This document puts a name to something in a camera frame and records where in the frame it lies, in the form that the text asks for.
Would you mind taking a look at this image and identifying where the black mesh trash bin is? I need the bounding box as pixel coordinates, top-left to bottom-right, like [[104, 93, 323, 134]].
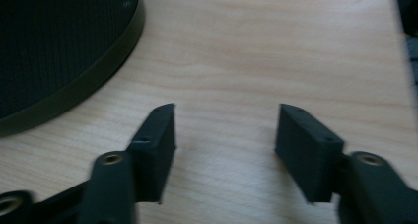
[[0, 0, 146, 138]]

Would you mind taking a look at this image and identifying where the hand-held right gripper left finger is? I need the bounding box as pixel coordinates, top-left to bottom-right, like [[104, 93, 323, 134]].
[[126, 103, 177, 204]]

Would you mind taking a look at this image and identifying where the black yellow striped stand base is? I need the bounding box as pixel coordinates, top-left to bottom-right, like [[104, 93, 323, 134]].
[[393, 0, 418, 38]]

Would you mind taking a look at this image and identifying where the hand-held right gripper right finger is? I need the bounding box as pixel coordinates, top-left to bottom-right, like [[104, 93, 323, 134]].
[[274, 103, 345, 204]]

